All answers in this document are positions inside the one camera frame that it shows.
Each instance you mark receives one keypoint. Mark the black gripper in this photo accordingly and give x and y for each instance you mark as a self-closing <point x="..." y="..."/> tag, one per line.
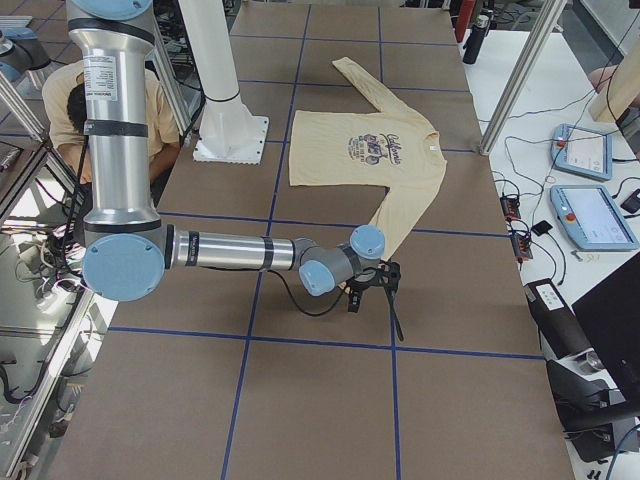
<point x="358" y="289"/>

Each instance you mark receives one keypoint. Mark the cream long-sleeve graphic shirt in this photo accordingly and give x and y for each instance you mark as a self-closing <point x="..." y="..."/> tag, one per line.
<point x="395" y="147"/>

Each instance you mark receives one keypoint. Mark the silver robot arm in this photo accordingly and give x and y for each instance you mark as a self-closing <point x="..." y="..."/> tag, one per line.
<point x="128" y="246"/>

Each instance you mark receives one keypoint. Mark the white central mounting column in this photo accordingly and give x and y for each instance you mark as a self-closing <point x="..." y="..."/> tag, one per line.
<point x="228" y="132"/>

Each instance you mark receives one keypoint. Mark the lower blue teach pendant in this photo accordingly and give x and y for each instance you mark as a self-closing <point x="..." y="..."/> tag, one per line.
<point x="591" y="219"/>

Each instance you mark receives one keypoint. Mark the blue teach pendant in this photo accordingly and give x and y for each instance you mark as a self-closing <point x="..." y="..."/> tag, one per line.
<point x="591" y="219"/>
<point x="582" y="151"/>

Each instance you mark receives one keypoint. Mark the black monitor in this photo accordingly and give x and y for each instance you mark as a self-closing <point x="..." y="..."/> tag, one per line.
<point x="609" y="316"/>

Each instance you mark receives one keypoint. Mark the upper blue teach pendant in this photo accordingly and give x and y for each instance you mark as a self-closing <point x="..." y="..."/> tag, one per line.
<point x="582" y="151"/>

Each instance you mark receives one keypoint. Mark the black drink bottle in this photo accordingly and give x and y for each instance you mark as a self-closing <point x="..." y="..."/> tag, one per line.
<point x="475" y="39"/>

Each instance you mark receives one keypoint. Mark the red cylinder bottle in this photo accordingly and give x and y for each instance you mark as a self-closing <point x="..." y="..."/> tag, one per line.
<point x="463" y="18"/>

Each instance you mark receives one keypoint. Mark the seated person in beige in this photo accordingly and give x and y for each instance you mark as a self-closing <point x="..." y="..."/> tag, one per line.
<point x="66" y="107"/>

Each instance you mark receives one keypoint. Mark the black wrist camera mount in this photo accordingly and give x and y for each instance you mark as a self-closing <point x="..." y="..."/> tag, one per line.
<point x="386" y="275"/>

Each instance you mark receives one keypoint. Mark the aluminium frame post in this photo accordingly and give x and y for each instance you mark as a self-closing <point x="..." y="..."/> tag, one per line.
<point x="536" y="40"/>

